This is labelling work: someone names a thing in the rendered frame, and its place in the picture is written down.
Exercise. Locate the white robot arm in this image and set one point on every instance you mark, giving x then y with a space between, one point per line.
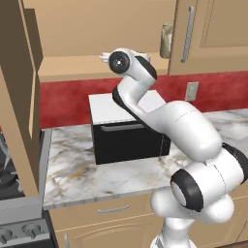
190 135

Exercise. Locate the grey wall outlet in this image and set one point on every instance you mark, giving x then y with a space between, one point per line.
192 91

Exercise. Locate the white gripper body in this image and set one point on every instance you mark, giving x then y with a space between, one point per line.
104 58

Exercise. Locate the black microwave with white top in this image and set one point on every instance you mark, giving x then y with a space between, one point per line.
126 145

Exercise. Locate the grey stove knob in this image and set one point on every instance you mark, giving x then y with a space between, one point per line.
31 230
6 235

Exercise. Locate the tan base cabinet door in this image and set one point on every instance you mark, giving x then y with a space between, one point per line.
113 235

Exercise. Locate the pale grey shaker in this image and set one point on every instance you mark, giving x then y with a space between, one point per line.
166 40

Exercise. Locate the grey stove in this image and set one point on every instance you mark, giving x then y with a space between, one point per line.
22 213

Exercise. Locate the tan wall cabinet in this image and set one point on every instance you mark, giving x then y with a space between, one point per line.
97 29

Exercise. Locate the tan drawer front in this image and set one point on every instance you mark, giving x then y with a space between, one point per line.
80 211

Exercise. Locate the tan open cabinet door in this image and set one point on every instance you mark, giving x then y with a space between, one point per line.
14 97

